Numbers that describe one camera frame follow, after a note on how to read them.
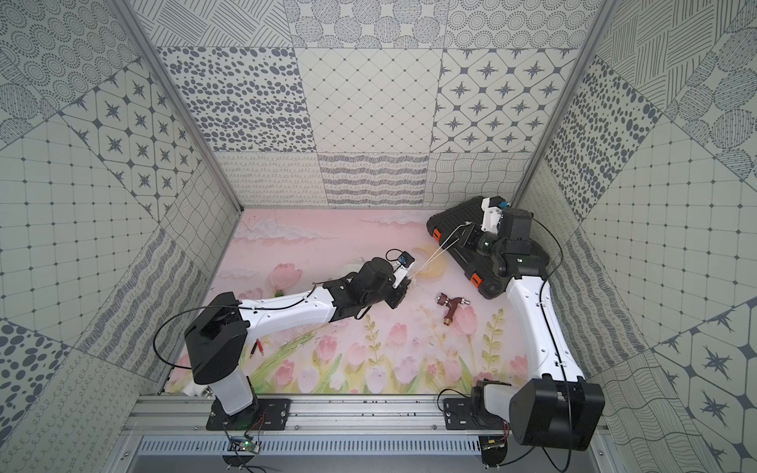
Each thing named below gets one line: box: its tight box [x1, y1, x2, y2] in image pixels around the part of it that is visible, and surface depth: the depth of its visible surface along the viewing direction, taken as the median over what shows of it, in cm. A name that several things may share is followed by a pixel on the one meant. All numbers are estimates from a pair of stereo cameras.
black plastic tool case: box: [426, 196, 550, 300], surface depth 69 cm
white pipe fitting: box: [182, 380, 214, 398], surface depth 77 cm
